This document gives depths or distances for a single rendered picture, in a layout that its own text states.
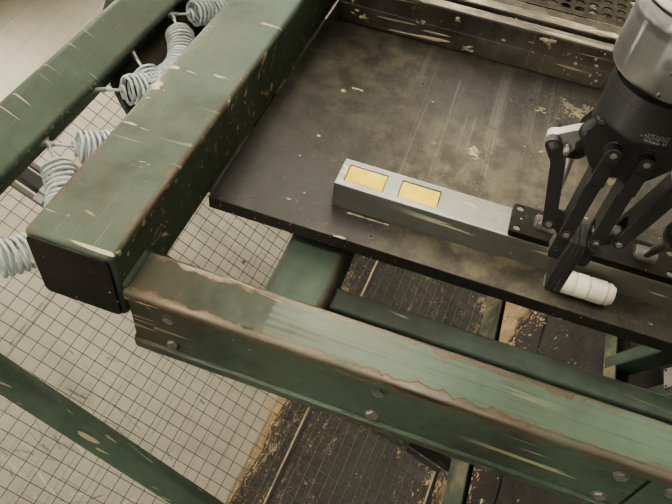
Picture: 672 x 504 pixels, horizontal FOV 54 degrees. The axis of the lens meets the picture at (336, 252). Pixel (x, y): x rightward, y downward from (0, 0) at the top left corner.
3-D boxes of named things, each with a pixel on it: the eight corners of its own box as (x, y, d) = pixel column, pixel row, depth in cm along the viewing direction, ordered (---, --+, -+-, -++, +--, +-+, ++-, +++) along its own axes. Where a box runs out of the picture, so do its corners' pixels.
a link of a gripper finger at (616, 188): (640, 126, 52) (658, 130, 52) (588, 222, 60) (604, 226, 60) (639, 156, 49) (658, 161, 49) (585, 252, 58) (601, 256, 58)
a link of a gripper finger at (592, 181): (627, 153, 49) (609, 148, 50) (569, 247, 58) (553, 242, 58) (629, 123, 52) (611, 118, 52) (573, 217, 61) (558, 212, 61)
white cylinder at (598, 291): (541, 291, 79) (606, 312, 78) (549, 277, 76) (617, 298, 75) (543, 273, 81) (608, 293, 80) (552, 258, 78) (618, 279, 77)
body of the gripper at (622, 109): (608, 89, 44) (559, 186, 51) (736, 124, 43) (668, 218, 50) (613, 34, 49) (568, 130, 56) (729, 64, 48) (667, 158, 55)
